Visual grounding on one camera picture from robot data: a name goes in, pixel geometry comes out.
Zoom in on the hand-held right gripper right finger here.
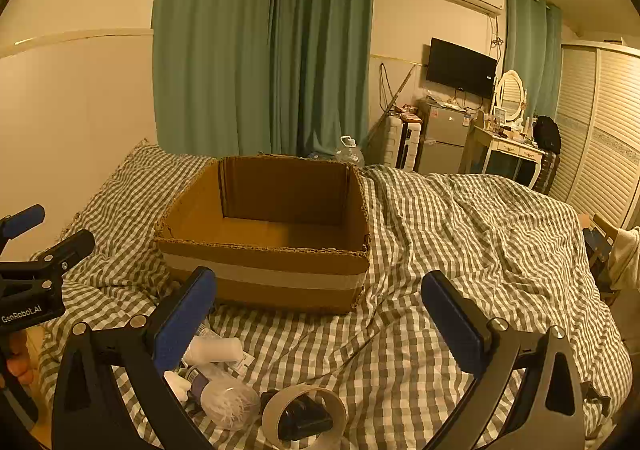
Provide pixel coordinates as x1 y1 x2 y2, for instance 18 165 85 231
421 271 586 450

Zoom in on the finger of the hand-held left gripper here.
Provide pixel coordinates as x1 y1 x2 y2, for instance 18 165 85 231
0 229 96 299
0 204 46 251

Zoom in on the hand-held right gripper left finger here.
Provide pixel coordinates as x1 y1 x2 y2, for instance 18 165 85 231
51 266 217 450

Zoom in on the white cylindrical bottle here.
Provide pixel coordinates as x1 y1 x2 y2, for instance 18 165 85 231
181 335 244 367

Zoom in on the cardboard box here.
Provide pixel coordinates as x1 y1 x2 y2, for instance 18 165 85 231
152 155 372 316

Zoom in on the clear plastic bottle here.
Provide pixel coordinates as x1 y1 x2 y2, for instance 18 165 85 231
191 364 261 431

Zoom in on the beige tape roll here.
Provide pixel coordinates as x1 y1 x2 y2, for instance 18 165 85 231
260 384 347 446

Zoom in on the small black device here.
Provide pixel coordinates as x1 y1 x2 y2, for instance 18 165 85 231
279 397 335 441

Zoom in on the person's left hand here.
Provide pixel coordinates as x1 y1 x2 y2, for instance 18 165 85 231
0 331 35 390

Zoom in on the small labelled packet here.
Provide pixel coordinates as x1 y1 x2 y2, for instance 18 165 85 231
220 351 254 374

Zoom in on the grey checkered blanket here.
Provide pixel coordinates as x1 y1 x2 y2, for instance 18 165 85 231
30 140 627 450

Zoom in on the grey checkered pillow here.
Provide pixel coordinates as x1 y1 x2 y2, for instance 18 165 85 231
62 140 219 253

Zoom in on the dark wooden chair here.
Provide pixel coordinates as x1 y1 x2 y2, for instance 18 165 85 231
580 214 621 305

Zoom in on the dark suitcase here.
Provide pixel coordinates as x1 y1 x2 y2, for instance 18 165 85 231
531 150 559 196

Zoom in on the white cloth on chair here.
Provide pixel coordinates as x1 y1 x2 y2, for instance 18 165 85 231
607 227 640 291

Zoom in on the grey small refrigerator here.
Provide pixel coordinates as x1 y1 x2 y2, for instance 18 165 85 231
417 100 474 175

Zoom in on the white dressing table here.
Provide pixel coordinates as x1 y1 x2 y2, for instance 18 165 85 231
465 122 546 189

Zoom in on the white suitcase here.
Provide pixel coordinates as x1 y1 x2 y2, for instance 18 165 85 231
385 115 424 172

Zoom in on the clear water jug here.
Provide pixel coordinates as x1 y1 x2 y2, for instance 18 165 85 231
333 135 365 169

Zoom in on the black backpack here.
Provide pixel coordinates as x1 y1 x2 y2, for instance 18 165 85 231
532 115 562 153

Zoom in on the wooden broom stick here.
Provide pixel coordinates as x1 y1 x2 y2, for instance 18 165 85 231
362 67 416 151

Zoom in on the white oval mirror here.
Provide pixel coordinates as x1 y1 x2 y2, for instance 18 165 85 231
492 70 529 123

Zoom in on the white louvred wardrobe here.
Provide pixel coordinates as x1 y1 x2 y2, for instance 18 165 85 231
544 40 640 231

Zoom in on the wide green curtain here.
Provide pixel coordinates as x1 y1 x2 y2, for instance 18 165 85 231
151 0 376 161

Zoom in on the narrow green curtain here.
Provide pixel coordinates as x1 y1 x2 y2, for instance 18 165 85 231
502 0 564 127

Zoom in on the black wall television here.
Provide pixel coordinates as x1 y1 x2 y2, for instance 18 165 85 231
425 37 499 100

